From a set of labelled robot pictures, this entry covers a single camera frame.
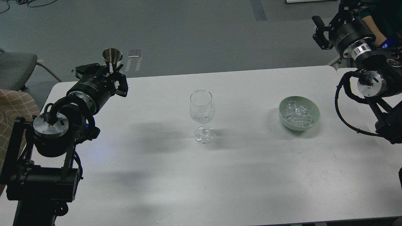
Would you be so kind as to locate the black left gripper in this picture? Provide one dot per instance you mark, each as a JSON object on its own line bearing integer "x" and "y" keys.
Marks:
{"x": 95, "y": 88}

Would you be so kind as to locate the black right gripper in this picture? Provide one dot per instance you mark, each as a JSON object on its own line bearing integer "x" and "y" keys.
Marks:
{"x": 348, "y": 34}

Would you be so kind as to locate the steel double jigger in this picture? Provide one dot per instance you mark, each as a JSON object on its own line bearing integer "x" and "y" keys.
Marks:
{"x": 112, "y": 58}

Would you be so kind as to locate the clear ice cubes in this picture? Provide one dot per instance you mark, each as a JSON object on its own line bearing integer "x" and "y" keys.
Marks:
{"x": 297, "y": 115}

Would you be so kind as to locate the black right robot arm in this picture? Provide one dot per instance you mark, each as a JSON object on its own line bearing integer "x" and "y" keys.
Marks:
{"x": 376, "y": 76}

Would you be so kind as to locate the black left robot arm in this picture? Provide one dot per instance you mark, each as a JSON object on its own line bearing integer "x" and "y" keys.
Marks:
{"x": 42, "y": 169}

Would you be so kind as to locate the clear wine glass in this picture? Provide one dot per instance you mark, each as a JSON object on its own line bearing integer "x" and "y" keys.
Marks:
{"x": 202, "y": 111}

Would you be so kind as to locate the seated person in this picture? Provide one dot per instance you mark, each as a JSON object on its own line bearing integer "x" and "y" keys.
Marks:
{"x": 384, "y": 18}

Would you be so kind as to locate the green bowl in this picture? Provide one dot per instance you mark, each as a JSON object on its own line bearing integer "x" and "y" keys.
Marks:
{"x": 314, "y": 111}

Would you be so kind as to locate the grey chair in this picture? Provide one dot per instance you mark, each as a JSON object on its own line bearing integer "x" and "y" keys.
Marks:
{"x": 17, "y": 67}

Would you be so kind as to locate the checked beige cloth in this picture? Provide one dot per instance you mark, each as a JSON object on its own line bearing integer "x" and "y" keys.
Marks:
{"x": 13, "y": 104}

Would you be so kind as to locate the adjacent white table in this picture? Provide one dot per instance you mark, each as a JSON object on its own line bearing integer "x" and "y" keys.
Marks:
{"x": 391, "y": 152}

